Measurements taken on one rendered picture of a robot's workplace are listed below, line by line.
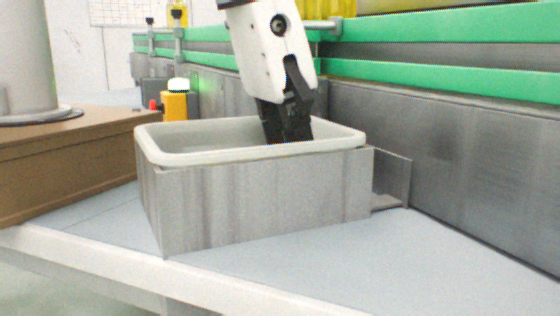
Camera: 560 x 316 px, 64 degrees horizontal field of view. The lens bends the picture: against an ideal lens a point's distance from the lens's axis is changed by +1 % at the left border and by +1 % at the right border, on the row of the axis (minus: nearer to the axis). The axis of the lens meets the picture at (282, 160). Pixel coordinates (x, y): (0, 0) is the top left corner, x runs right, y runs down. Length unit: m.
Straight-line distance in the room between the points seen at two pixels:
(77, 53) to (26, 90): 5.92
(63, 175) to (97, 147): 0.06
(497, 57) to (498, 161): 0.10
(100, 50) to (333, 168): 6.18
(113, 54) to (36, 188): 6.04
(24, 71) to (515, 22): 0.53
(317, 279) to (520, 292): 0.15
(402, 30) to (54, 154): 0.42
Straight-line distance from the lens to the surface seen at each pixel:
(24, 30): 0.63
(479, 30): 0.47
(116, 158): 0.62
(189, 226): 0.41
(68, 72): 6.56
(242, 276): 0.37
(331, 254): 0.41
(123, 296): 0.54
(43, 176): 0.55
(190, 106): 1.00
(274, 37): 0.42
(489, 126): 0.43
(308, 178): 0.44
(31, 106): 0.63
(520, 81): 0.44
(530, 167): 0.41
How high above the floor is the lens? 0.94
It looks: 15 degrees down
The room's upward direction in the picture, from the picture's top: straight up
